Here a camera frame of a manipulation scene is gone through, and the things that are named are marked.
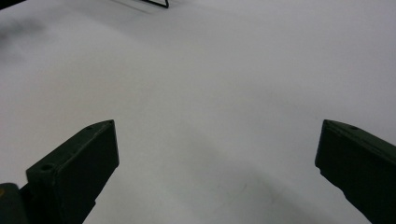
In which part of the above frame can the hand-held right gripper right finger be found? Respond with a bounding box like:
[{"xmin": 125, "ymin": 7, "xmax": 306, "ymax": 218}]
[{"xmin": 314, "ymin": 119, "xmax": 396, "ymax": 224}]

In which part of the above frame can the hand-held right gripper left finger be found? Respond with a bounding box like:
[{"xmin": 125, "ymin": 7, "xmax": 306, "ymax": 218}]
[{"xmin": 19, "ymin": 119, "xmax": 120, "ymax": 224}]

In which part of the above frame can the black wire rack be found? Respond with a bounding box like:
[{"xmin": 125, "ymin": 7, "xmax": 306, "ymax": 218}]
[{"xmin": 139, "ymin": 0, "xmax": 170, "ymax": 9}]

